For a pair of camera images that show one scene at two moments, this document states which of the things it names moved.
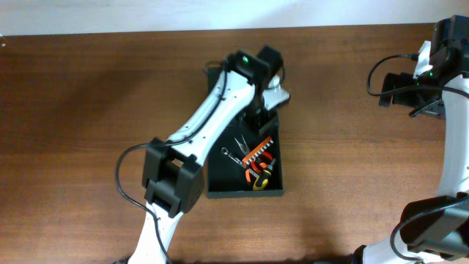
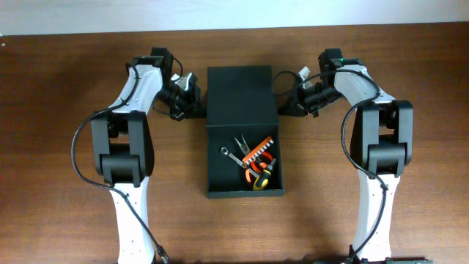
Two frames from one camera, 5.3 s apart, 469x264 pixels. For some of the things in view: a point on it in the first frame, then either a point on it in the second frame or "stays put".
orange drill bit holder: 267,143 stays put
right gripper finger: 390,80 → 293,108
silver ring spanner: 224,151 stays put
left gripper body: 256,116 → 171,92
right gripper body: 425,102 → 311,97
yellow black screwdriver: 262,180 stays put
